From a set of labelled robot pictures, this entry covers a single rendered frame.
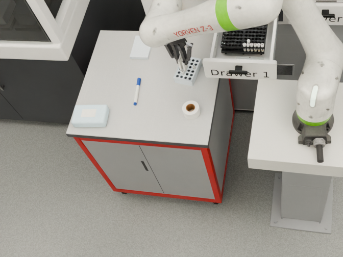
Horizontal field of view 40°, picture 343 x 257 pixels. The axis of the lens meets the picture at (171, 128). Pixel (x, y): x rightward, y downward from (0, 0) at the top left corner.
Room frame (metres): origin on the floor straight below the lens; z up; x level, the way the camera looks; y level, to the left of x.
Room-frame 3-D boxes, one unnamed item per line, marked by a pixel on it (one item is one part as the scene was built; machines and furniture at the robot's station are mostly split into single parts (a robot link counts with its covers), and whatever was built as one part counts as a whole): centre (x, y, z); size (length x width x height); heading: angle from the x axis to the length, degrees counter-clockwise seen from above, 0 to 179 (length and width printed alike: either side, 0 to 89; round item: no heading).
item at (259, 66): (1.11, -0.34, 0.87); 0.29 x 0.02 x 0.11; 62
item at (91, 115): (1.22, 0.31, 0.78); 0.15 x 0.10 x 0.04; 67
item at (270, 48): (1.30, -0.44, 0.86); 0.40 x 0.26 x 0.06; 152
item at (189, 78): (1.27, -0.15, 0.78); 0.12 x 0.08 x 0.04; 141
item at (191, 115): (1.07, -0.10, 0.78); 0.07 x 0.07 x 0.04
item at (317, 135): (0.75, -0.48, 0.87); 0.26 x 0.15 x 0.06; 157
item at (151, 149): (1.30, 0.02, 0.38); 0.62 x 0.58 x 0.76; 62
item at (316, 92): (0.81, -0.51, 0.99); 0.16 x 0.13 x 0.19; 142
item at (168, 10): (1.26, -0.14, 1.17); 0.13 x 0.11 x 0.14; 143
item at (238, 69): (1.09, -0.33, 0.91); 0.07 x 0.04 x 0.01; 62
